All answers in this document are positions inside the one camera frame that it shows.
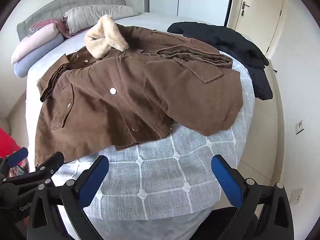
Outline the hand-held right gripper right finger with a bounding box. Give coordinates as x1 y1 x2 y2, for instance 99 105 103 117
211 154 295 240

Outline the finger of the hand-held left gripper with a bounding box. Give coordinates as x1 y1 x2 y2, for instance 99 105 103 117
0 147 29 180
30 151 65 184

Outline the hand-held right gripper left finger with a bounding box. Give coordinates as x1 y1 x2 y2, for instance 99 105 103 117
27 155 109 240

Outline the brown jacket with fur collar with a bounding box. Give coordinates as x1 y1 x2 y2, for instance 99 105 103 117
34 14 244 167

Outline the red cloth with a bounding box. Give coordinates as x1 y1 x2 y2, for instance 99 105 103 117
0 127 22 159

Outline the grey checked blanket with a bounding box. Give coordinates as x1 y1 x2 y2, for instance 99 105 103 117
25 31 255 222

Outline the light blue folded quilt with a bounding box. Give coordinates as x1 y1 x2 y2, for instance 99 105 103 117
14 34 64 78

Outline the pink folded quilt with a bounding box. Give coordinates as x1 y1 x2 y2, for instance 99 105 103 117
11 23 60 64

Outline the pink striped pillow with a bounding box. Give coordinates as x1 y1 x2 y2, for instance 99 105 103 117
29 18 73 39

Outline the black coat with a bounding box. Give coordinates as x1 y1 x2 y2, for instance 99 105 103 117
167 22 273 100

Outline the grey pillow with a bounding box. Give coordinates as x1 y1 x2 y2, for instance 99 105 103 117
64 4 142 34

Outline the grey padded headboard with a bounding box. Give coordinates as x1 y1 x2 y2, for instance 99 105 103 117
17 0 127 42

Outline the cream door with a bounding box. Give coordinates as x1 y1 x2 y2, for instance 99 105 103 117
226 0 285 53

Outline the bed with white sheet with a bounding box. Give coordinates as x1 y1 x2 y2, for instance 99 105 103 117
14 12 255 240

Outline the white and grey wardrobe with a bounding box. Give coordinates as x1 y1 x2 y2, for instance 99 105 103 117
147 0 233 27

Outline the white wall socket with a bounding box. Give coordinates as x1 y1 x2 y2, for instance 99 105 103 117
291 187 304 207

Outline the metal door handle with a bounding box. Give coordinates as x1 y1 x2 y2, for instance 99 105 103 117
240 1 250 17

